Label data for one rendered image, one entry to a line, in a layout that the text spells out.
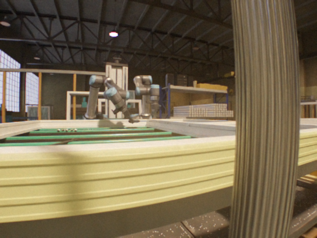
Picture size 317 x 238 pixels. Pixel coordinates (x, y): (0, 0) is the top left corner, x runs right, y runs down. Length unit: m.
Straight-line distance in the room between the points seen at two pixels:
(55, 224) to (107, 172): 0.10
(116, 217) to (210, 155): 0.16
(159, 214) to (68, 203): 0.13
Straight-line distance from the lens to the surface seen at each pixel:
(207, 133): 0.82
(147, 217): 0.27
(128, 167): 0.20
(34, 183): 0.22
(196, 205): 0.31
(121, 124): 1.65
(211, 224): 0.69
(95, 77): 2.05
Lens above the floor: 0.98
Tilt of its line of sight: 1 degrees down
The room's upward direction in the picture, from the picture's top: straight up
